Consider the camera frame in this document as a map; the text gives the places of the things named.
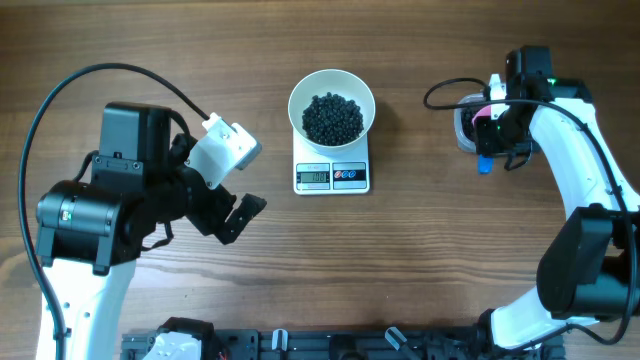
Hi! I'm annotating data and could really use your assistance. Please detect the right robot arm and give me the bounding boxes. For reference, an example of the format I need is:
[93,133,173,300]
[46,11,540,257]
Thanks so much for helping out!
[470,46,639,354]

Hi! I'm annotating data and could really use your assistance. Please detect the white ceramic bowl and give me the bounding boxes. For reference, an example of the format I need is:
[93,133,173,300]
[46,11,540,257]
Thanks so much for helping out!
[288,69,376,153]

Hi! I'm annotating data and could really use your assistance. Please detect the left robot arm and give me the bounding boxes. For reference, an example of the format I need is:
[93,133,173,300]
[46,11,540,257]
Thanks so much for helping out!
[36,102,265,359]

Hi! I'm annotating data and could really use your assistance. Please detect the black camera cable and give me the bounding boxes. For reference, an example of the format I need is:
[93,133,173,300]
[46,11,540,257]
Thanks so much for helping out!
[17,62,211,360]
[422,77,640,347]

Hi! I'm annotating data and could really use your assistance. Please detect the right black camera cable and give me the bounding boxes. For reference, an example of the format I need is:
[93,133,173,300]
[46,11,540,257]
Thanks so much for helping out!
[422,77,640,347]

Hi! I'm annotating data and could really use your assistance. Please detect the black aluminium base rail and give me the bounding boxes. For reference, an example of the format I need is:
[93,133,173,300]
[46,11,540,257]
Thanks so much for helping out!
[119,327,566,360]

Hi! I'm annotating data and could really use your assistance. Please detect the black beans in bowl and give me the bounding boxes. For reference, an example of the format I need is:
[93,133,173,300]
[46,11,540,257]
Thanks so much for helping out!
[302,92,364,147]

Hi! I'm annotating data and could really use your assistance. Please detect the pink scoop blue handle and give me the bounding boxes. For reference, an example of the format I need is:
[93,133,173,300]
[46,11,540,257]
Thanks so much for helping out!
[472,105,497,175]

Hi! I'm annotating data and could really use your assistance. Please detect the white digital kitchen scale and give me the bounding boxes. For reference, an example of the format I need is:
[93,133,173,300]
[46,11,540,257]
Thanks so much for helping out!
[293,133,371,196]

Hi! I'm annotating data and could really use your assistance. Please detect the clear plastic container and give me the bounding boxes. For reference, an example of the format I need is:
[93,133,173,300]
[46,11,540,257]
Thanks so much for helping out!
[453,92,541,154]

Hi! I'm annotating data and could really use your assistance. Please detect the left black camera cable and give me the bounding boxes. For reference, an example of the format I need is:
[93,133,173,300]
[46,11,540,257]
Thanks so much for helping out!
[17,62,211,360]

